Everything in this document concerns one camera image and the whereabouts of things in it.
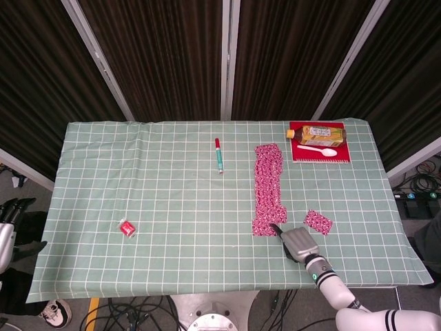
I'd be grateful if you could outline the yellow capped tea bottle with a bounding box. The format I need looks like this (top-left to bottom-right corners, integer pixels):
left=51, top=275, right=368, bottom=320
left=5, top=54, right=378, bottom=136
left=286, top=125, right=348, bottom=148

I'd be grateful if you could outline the white plastic spoon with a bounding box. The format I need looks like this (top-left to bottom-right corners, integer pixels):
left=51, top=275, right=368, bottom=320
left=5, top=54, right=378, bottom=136
left=296, top=145, right=338, bottom=158

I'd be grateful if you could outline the black white sneaker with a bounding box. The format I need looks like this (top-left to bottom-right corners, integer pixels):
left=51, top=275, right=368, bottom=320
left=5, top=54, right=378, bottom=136
left=39, top=299, right=73, bottom=329

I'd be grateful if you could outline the dark ribbed curtain panel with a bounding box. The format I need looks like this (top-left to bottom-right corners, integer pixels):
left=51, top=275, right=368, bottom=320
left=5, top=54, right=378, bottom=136
left=229, top=0, right=377, bottom=121
left=77, top=0, right=225, bottom=122
left=318, top=0, right=441, bottom=173
left=0, top=0, right=129, bottom=182

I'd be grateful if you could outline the long red patterned cloth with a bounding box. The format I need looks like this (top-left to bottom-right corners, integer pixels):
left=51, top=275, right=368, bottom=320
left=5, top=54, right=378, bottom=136
left=252, top=143, right=289, bottom=237

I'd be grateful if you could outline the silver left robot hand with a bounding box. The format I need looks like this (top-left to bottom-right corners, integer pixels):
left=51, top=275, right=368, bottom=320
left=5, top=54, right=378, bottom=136
left=0, top=197, right=48, bottom=274

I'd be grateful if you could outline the black coiled cable bundle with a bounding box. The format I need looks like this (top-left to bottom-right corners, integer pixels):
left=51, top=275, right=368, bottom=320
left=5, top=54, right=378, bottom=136
left=392, top=154, right=441, bottom=194

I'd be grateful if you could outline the small red patterned cloth piece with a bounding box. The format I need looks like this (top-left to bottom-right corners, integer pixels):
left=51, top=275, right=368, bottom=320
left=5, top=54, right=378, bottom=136
left=303, top=210, right=334, bottom=236

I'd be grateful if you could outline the black floor cable bundle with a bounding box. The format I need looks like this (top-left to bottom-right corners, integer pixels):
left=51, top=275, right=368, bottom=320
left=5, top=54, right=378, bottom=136
left=79, top=295, right=181, bottom=331

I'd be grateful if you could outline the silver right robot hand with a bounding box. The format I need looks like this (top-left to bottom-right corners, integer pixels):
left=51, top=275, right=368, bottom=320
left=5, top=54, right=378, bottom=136
left=269, top=223, right=320, bottom=265

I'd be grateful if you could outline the white frame post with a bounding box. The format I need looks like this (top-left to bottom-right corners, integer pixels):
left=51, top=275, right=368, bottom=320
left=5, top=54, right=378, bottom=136
left=311, top=0, right=392, bottom=121
left=221, top=0, right=241, bottom=121
left=61, top=0, right=136, bottom=122

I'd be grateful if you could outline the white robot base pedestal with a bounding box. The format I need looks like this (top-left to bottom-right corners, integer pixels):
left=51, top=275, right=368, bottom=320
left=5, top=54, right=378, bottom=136
left=170, top=291, right=260, bottom=331

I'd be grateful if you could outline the green white checked tablecloth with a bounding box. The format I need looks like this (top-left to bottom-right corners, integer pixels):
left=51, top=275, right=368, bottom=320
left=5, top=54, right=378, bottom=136
left=25, top=119, right=437, bottom=304

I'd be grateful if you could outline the red green marker pen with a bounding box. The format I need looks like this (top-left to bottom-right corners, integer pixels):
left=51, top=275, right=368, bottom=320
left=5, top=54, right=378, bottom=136
left=214, top=137, right=225, bottom=175

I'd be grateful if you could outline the red sachet in clear wrapper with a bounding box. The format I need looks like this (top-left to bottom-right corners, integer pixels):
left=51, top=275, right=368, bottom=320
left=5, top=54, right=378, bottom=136
left=118, top=217, right=138, bottom=239

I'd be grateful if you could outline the white low frame rail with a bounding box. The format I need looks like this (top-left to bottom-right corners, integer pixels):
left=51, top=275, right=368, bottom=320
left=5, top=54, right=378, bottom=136
left=0, top=148, right=55, bottom=192
left=386, top=135, right=441, bottom=179

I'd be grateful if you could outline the red spiral notebook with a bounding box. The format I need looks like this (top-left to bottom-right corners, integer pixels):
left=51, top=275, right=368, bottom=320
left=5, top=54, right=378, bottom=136
left=289, top=121, right=351, bottom=164

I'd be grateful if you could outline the black foot pedal set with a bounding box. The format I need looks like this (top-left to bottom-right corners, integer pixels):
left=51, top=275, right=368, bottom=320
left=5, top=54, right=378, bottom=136
left=393, top=191, right=441, bottom=219

